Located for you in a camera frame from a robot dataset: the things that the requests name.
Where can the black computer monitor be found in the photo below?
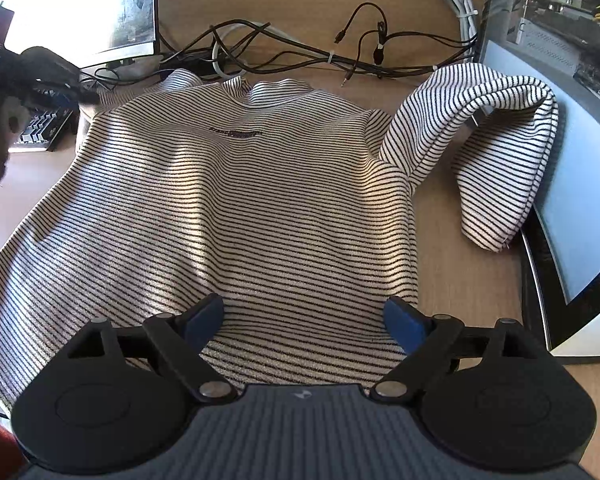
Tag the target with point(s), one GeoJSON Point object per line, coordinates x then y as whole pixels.
{"type": "Point", "coordinates": [55, 5]}

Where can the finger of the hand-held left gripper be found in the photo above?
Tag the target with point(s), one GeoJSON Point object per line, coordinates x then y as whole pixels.
{"type": "Point", "coordinates": [72, 94]}

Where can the striped long-sleeve shirt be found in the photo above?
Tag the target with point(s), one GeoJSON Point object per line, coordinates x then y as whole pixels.
{"type": "Point", "coordinates": [230, 185]}

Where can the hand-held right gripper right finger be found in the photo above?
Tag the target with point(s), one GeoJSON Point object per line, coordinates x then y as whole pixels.
{"type": "Point", "coordinates": [404, 322]}

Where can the black keyboard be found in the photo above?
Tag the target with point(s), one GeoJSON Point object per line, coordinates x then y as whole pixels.
{"type": "Point", "coordinates": [40, 130]}

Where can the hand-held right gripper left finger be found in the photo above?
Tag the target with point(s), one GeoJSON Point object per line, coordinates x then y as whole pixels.
{"type": "Point", "coordinates": [204, 321]}

